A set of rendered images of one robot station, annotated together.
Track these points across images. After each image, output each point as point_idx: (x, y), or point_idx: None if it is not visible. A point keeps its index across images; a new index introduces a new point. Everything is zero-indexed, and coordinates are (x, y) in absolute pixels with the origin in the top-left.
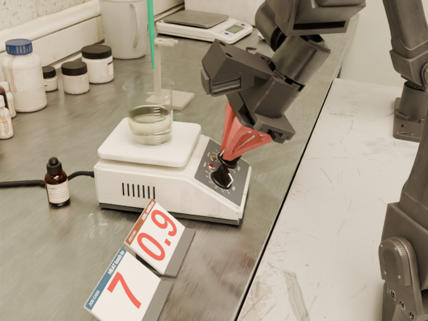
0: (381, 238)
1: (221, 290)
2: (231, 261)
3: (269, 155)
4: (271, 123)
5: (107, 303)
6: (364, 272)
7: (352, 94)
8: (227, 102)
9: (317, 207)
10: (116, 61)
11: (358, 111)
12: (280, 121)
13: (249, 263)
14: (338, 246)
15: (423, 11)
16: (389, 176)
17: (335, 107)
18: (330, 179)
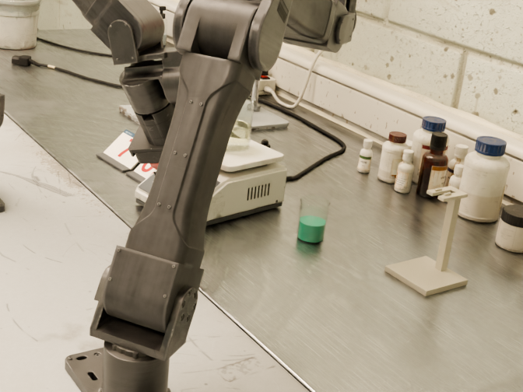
0: (3, 119)
1: (94, 178)
2: (110, 189)
3: (210, 260)
4: (140, 130)
5: (124, 139)
6: (22, 211)
7: None
8: (380, 306)
9: (102, 235)
10: None
11: (229, 386)
12: (142, 139)
13: (98, 191)
14: (55, 217)
15: (153, 180)
16: (73, 288)
17: (265, 375)
18: None
